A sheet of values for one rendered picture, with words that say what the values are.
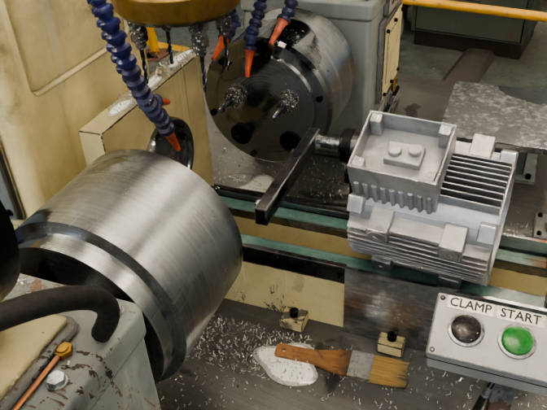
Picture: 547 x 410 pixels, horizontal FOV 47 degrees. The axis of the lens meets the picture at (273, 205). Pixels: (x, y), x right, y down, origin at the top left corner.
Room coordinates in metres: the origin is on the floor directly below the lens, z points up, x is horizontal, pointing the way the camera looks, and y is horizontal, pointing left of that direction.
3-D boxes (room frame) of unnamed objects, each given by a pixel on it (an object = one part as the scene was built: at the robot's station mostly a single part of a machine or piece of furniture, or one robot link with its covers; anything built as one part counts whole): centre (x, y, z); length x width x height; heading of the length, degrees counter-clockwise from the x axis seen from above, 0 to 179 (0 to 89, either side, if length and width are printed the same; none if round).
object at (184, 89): (0.93, 0.22, 0.97); 0.30 x 0.11 x 0.34; 157
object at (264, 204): (0.85, -0.03, 1.02); 0.26 x 0.04 x 0.03; 157
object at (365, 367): (0.64, -0.09, 0.80); 0.21 x 0.05 x 0.01; 72
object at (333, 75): (1.16, -0.04, 1.04); 0.41 x 0.25 x 0.25; 157
